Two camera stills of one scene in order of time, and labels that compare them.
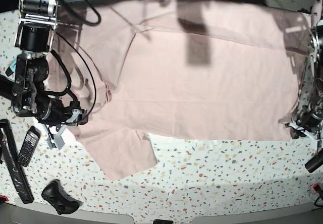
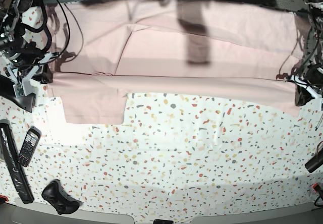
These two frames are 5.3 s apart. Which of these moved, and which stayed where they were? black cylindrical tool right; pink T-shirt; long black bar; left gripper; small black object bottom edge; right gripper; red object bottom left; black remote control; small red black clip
Moved: pink T-shirt; left gripper; right gripper
Stayed: red object bottom left; small red black clip; black cylindrical tool right; small black object bottom edge; black remote control; long black bar
